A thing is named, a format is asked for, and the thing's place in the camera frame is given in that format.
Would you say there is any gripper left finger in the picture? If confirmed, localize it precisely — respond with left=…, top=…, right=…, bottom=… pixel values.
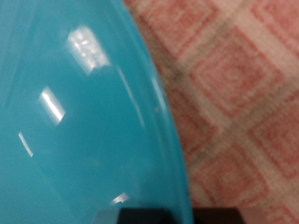
left=96, top=208, right=174, bottom=224

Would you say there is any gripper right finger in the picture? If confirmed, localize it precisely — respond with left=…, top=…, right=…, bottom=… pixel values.
left=192, top=207, right=248, bottom=224

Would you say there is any blue plate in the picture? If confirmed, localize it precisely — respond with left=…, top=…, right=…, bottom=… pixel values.
left=0, top=0, right=194, bottom=224

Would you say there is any pink checked cloth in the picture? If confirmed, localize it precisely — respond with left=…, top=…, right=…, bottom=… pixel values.
left=122, top=0, right=299, bottom=224

